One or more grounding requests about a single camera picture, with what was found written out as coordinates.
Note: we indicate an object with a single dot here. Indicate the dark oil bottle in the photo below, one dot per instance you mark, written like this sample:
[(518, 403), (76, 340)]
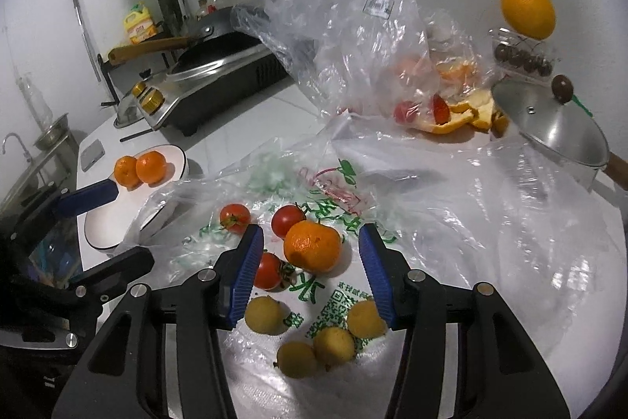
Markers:
[(201, 9)]

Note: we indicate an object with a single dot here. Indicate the yellow detergent bottle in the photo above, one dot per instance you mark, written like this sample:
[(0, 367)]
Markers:
[(140, 24)]

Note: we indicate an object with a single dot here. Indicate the smartphone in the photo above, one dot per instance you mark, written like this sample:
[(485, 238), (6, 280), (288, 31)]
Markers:
[(93, 154)]

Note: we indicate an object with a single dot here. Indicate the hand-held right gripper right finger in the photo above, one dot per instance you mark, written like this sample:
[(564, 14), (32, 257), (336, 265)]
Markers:
[(378, 281)]

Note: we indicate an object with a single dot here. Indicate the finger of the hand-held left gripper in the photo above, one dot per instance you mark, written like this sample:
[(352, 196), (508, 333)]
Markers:
[(91, 198), (117, 269)]

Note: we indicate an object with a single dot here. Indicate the clear crumpled plastic bag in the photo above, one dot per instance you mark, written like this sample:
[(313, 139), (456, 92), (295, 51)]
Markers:
[(343, 6)]

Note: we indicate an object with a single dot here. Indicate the orange mandarin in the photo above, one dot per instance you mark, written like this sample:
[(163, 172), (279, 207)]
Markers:
[(152, 167), (125, 171), (311, 247)]

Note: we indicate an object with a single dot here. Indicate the steel sink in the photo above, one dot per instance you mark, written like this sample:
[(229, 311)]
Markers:
[(34, 176)]

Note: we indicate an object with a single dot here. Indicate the large orange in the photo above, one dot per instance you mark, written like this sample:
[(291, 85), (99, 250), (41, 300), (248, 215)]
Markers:
[(527, 11)]

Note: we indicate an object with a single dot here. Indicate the white plate with dark rim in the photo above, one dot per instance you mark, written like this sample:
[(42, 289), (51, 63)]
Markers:
[(108, 222)]

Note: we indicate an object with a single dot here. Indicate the induction cooker with gold knobs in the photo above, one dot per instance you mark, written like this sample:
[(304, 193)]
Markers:
[(216, 90)]

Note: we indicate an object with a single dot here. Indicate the small yellow round fruit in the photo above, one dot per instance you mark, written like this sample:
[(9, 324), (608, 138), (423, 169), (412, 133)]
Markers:
[(333, 345), (296, 360), (265, 314), (364, 318)]

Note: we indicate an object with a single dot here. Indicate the steel faucet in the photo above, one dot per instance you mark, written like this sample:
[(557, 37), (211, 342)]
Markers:
[(14, 141)]

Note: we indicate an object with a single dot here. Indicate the dark grapes cluster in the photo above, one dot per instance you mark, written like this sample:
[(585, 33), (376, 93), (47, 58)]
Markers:
[(522, 55)]

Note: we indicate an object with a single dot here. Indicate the clear glass bottle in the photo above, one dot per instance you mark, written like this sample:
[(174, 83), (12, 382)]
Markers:
[(32, 97)]

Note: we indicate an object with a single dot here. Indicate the black chopstick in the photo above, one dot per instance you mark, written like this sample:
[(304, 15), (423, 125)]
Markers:
[(142, 133)]

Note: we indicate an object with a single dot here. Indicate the orange peels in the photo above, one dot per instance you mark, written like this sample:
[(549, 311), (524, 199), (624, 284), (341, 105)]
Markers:
[(471, 109)]

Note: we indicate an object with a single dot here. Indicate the steel bowl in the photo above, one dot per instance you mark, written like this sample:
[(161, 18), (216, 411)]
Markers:
[(51, 132)]

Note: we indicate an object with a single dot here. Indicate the small red cherry tomato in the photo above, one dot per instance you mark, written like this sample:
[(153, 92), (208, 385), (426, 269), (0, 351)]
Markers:
[(405, 112), (440, 107)]

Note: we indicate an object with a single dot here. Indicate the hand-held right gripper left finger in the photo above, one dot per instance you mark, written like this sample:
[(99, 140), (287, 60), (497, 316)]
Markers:
[(245, 276)]

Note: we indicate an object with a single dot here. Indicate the printed plastic bag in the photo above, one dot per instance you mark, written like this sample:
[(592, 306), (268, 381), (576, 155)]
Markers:
[(441, 276)]

